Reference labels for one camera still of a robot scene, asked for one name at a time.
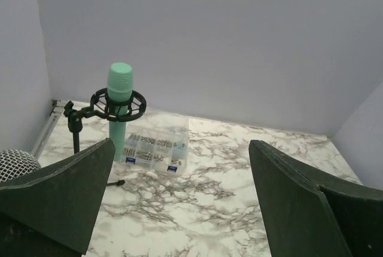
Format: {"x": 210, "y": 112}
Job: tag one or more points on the clear plastic screw box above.
{"x": 161, "y": 145}

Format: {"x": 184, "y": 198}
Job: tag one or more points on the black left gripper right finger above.
{"x": 308, "y": 212}

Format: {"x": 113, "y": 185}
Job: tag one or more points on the aluminium rail at wall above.
{"x": 48, "y": 127}

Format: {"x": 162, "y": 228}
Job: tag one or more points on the rhinestone mesh-head microphone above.
{"x": 16, "y": 163}

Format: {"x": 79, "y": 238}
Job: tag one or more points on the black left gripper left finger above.
{"x": 53, "y": 211}

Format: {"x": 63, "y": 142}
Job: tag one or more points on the black tripod shock-mount stand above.
{"x": 102, "y": 107}

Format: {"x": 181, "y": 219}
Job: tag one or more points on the mint green microphone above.
{"x": 119, "y": 89}

